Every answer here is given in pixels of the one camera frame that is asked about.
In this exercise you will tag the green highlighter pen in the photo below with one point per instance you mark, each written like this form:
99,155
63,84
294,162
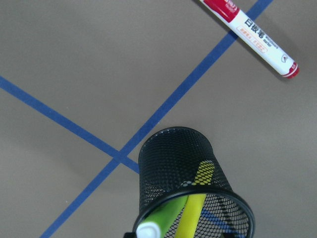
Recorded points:
157,224

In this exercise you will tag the yellow highlighter pen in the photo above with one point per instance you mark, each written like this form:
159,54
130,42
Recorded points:
195,202

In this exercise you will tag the red white marker pen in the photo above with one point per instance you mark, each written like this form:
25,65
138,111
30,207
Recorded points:
255,37

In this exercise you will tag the black mesh pen cup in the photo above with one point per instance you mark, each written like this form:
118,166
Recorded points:
168,163

